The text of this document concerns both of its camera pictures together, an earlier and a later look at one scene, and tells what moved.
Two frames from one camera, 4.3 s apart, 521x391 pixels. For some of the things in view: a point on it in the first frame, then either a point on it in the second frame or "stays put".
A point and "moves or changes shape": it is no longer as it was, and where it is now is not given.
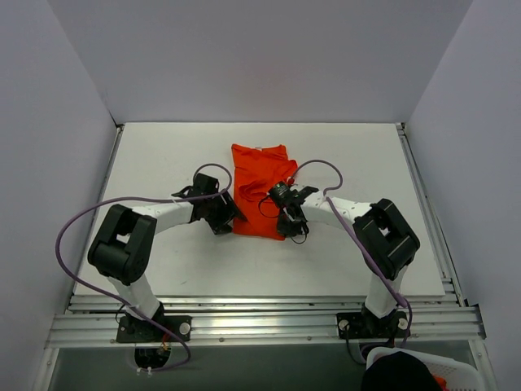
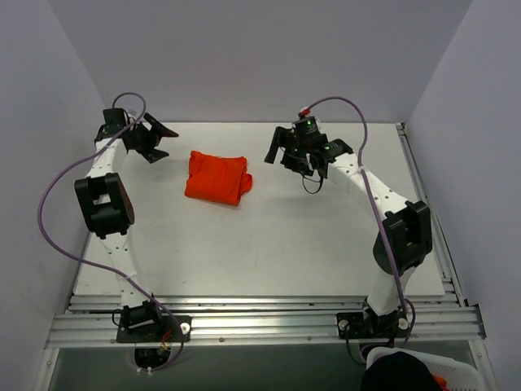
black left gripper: (227, 210) → (146, 138)
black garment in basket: (399, 371) stays put
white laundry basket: (457, 377) stays put
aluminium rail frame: (89, 321) stays put
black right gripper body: (287, 222) → (286, 147)
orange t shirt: (255, 170) moves or changes shape
